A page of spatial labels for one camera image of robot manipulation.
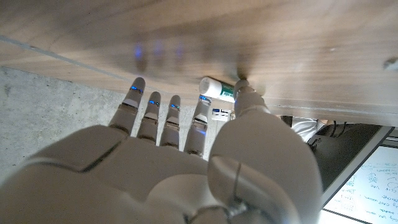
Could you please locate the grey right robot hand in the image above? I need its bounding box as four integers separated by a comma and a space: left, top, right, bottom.
0, 77, 324, 224

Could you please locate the white marker with green cap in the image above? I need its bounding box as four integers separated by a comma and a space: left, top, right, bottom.
198, 76, 236, 103

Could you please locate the person in grey t-shirt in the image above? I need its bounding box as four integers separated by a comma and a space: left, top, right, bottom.
290, 116, 329, 144

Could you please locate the black computer monitor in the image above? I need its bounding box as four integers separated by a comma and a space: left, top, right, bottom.
306, 123, 395, 208

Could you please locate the white whiteboard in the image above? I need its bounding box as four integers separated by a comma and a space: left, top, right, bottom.
323, 145, 398, 224

